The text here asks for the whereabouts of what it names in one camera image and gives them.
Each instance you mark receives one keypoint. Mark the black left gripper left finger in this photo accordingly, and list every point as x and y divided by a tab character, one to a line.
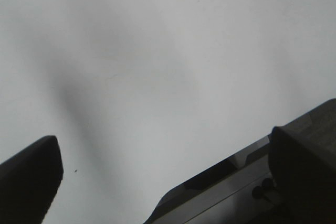
30	180

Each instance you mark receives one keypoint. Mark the white microwave door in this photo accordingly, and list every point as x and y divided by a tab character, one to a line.
241	188

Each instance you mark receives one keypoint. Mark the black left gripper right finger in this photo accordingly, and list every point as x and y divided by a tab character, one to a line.
304	174

